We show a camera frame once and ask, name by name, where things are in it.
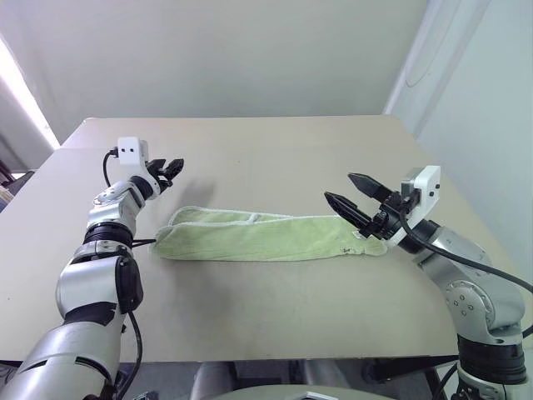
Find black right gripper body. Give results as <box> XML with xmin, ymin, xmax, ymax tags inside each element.
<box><xmin>358</xmin><ymin>189</ymin><xmax>418</xmax><ymax>243</ymax></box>

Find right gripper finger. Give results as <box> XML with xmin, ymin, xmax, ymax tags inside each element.
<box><xmin>346</xmin><ymin>172</ymin><xmax>393</xmax><ymax>205</ymax></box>
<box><xmin>323</xmin><ymin>191</ymin><xmax>374</xmax><ymax>230</ymax></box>

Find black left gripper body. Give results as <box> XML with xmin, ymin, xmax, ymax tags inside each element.
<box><xmin>146</xmin><ymin>164</ymin><xmax>175</xmax><ymax>188</ymax></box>

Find light green towel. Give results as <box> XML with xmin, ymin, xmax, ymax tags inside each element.
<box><xmin>149</xmin><ymin>204</ymin><xmax>388</xmax><ymax>263</ymax></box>

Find grey rounded shape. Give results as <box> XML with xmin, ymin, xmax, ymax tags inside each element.
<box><xmin>192</xmin><ymin>361</ymin><xmax>237</xmax><ymax>400</ymax></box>

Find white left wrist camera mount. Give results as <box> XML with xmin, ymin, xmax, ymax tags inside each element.
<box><xmin>117</xmin><ymin>136</ymin><xmax>163</xmax><ymax>199</ymax></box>

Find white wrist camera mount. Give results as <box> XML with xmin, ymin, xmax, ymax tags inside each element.
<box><xmin>385</xmin><ymin>165</ymin><xmax>442</xmax><ymax>248</ymax></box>
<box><xmin>117</xmin><ymin>136</ymin><xmax>163</xmax><ymax>199</ymax></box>

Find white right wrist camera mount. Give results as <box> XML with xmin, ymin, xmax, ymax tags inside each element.
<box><xmin>385</xmin><ymin>165</ymin><xmax>442</xmax><ymax>248</ymax></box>

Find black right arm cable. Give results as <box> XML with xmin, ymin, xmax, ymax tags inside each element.
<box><xmin>397</xmin><ymin>204</ymin><xmax>533</xmax><ymax>293</ymax></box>

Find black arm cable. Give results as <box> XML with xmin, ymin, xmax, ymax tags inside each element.
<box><xmin>397</xmin><ymin>204</ymin><xmax>533</xmax><ymax>293</ymax></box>
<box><xmin>102</xmin><ymin>148</ymin><xmax>157</xmax><ymax>400</ymax></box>

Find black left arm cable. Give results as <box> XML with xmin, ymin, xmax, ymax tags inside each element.
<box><xmin>102</xmin><ymin>148</ymin><xmax>157</xmax><ymax>400</ymax></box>

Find thin black cable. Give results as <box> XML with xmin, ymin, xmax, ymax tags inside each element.
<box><xmin>435</xmin><ymin>361</ymin><xmax>460</xmax><ymax>400</ymax></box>

